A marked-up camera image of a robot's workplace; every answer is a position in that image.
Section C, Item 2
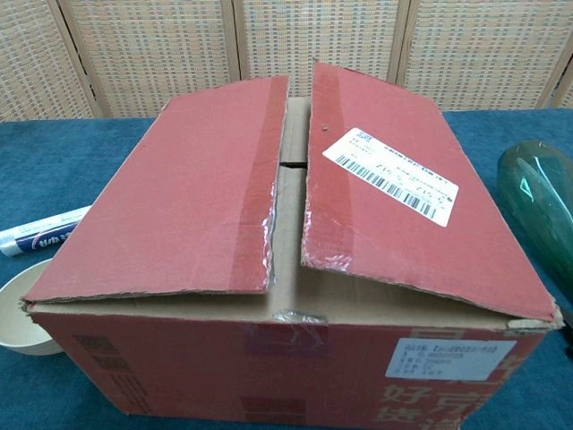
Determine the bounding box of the brown cardboard box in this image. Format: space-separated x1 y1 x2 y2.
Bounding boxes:
17 60 565 430

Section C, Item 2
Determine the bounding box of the woven bamboo folding screen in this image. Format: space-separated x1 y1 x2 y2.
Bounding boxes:
0 0 573 122

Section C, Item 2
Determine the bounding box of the blue table mat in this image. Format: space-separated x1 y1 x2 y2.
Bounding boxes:
0 109 573 430

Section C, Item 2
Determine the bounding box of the white blue wrap roll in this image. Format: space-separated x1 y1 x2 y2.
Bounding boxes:
0 205 93 258

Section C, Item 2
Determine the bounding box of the green glass vase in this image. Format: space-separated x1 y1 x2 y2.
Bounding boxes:
496 139 573 310

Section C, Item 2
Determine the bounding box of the cream bowl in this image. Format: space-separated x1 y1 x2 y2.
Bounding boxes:
0 258 66 357

